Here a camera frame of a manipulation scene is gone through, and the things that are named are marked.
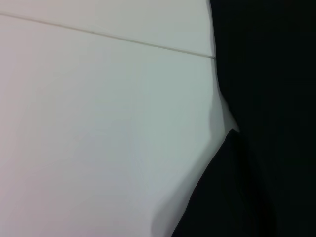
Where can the black shirt with FREE print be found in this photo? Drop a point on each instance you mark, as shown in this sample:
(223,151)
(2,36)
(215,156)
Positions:
(271,123)

